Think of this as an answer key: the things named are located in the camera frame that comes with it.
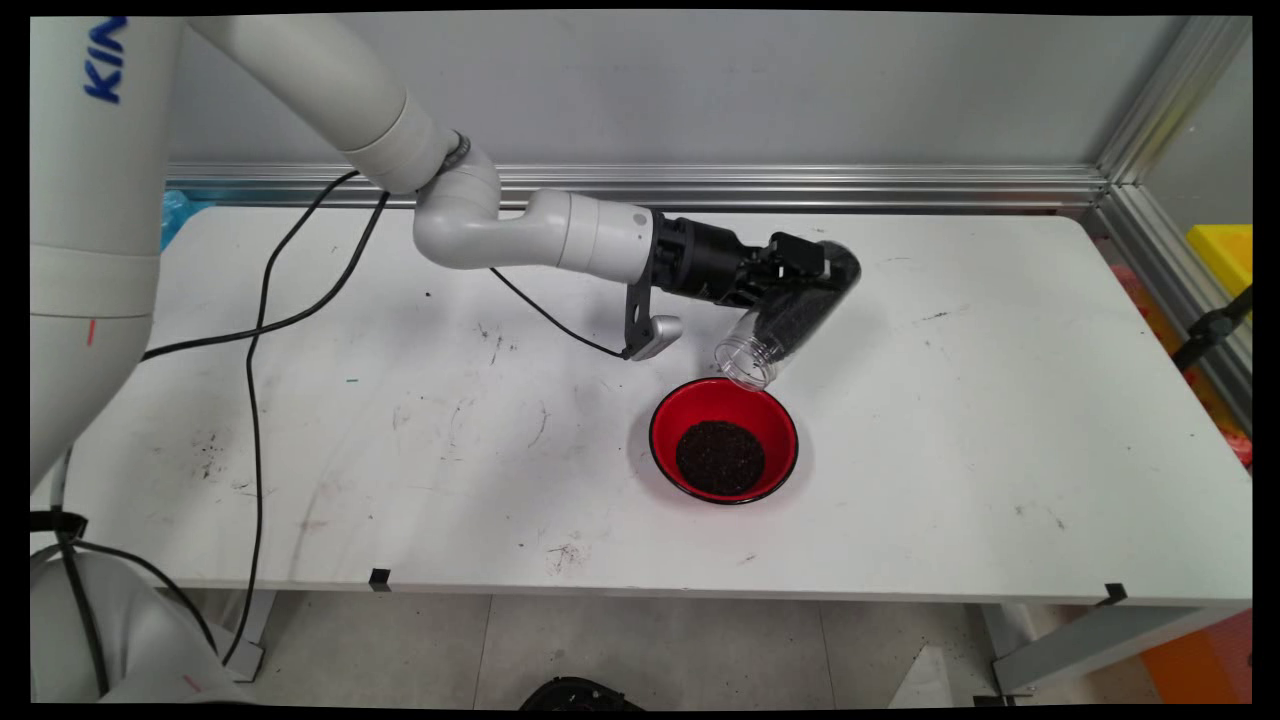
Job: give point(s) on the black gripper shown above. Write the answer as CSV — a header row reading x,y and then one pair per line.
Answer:
x,y
700,262

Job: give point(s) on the clear plastic jar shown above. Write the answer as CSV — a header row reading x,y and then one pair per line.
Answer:
x,y
745,355

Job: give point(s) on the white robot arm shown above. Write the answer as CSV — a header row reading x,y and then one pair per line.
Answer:
x,y
100,200

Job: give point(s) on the red bowl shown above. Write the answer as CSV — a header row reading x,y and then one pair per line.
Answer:
x,y
700,410

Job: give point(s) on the black stand rod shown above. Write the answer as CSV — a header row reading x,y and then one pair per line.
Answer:
x,y
1212,325

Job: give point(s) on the yellow block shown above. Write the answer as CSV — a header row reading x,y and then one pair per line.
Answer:
x,y
1222,255

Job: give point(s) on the small black table clip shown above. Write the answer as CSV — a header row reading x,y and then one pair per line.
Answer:
x,y
1115,594
380,578

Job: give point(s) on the grey metal table leg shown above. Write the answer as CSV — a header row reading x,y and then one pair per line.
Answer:
x,y
245,630
1090,640

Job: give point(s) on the black round floor object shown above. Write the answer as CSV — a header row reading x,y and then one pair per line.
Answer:
x,y
580,695

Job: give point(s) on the orange box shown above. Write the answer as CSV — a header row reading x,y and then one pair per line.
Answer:
x,y
1200,660

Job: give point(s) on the blue plastic bags pile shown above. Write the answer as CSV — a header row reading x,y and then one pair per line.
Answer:
x,y
175,215

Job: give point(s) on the long aluminium frame rail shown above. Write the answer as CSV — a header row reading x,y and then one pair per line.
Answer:
x,y
800,185

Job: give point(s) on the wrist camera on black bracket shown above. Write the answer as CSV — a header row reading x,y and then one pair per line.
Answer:
x,y
640,320

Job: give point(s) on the aluminium frame post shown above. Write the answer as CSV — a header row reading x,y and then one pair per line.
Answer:
x,y
1170,95

